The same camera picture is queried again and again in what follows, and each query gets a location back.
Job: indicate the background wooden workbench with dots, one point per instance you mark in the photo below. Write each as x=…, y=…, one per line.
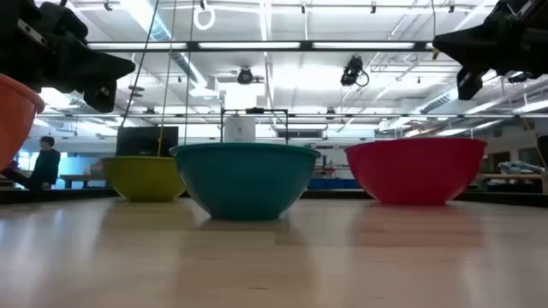
x=509, y=176

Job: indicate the orange plastic bowl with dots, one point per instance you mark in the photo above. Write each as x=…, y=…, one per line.
x=17, y=120

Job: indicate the blue storage bins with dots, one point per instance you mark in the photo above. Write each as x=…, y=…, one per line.
x=334, y=184

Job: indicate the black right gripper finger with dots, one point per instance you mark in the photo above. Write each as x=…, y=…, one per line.
x=468, y=84
x=454, y=45

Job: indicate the stack of rainbow bowls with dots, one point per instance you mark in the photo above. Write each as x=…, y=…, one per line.
x=415, y=171

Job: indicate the black ceiling camera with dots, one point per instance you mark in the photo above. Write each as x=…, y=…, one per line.
x=245, y=76
x=352, y=70

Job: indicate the person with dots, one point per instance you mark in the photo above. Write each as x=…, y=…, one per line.
x=45, y=164

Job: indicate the teal plastic bowl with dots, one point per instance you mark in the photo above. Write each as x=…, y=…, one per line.
x=244, y=184

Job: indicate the yellow plastic bowl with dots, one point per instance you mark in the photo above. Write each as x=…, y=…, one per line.
x=141, y=179

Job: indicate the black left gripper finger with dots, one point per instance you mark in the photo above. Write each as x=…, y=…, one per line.
x=107, y=66
x=103, y=97

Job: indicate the black monitor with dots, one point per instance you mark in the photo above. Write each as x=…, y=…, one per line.
x=141, y=141

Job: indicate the black overhead light bar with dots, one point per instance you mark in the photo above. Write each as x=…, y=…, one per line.
x=192, y=45

